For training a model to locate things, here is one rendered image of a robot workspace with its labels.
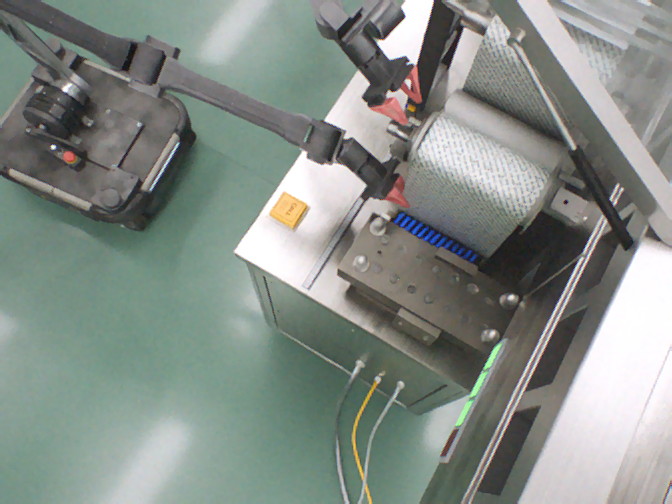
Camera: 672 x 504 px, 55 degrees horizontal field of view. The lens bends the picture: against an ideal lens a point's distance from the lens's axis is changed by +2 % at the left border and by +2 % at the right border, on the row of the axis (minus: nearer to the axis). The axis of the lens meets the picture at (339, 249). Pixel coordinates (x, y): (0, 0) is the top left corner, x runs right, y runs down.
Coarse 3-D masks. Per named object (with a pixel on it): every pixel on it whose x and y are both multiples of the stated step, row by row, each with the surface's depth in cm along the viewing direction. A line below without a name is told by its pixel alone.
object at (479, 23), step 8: (472, 0) 123; (480, 0) 123; (472, 8) 123; (480, 8) 122; (488, 8) 122; (464, 16) 124; (472, 16) 123; (480, 16) 123; (488, 16) 122; (464, 24) 125; (472, 24) 124; (480, 24) 123; (488, 24) 123; (480, 32) 125
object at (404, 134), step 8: (400, 128) 133; (408, 128) 133; (416, 128) 132; (400, 136) 134; (408, 136) 133; (392, 144) 138; (400, 144) 138; (408, 144) 133; (392, 152) 140; (400, 152) 138; (400, 160) 142; (400, 168) 146; (400, 192) 156
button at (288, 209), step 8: (280, 200) 156; (288, 200) 156; (296, 200) 156; (272, 208) 155; (280, 208) 155; (288, 208) 155; (296, 208) 155; (304, 208) 155; (272, 216) 156; (280, 216) 154; (288, 216) 154; (296, 216) 154; (288, 224) 154
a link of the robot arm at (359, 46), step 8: (360, 24) 117; (368, 24) 116; (352, 32) 117; (360, 32) 115; (368, 32) 117; (376, 32) 117; (344, 40) 117; (352, 40) 115; (360, 40) 116; (368, 40) 116; (344, 48) 117; (352, 48) 116; (360, 48) 116; (368, 48) 117; (376, 48) 118; (352, 56) 118; (360, 56) 117; (368, 56) 117; (376, 56) 119; (360, 64) 119
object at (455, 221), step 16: (416, 192) 133; (432, 192) 129; (400, 208) 144; (416, 208) 140; (432, 208) 135; (448, 208) 131; (464, 208) 127; (432, 224) 142; (448, 224) 138; (464, 224) 134; (480, 224) 130; (496, 224) 126; (464, 240) 140; (480, 240) 136; (496, 240) 132
